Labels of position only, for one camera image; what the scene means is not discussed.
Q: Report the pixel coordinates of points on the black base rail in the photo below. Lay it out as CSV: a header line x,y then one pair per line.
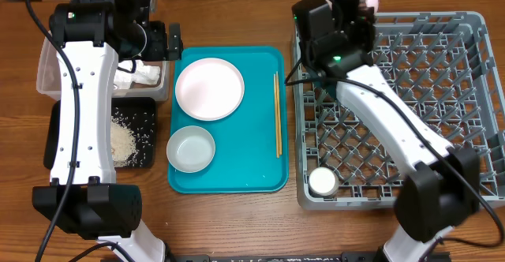
x,y
342,257

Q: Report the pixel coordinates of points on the grey shallow bowl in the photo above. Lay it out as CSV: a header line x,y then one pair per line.
x,y
190,149

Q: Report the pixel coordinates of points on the white napkin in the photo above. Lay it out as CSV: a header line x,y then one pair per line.
x,y
133,72

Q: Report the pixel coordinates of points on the wooden chopstick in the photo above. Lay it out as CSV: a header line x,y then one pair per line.
x,y
279,115
276,102

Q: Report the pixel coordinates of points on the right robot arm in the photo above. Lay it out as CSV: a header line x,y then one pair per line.
x,y
439,192

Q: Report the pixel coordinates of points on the large white plate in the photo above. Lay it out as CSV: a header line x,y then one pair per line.
x,y
209,89

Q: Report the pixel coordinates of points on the small white cup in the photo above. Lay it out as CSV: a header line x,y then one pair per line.
x,y
323,182

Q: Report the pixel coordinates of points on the black plastic tray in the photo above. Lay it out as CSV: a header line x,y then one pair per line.
x,y
137,105

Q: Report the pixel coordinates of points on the teal serving tray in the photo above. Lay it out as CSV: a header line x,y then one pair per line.
x,y
245,159

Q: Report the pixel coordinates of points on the pile of rice grains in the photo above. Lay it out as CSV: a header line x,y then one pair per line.
x,y
132,138

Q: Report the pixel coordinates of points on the grey dishwasher rack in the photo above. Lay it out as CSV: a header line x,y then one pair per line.
x,y
442,66

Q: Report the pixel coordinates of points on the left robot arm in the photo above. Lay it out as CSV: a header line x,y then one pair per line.
x,y
83,196

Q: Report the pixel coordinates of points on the clear plastic bin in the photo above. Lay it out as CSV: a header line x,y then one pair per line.
x,y
48,78

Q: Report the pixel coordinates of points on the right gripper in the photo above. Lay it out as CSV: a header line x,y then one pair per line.
x,y
360,21

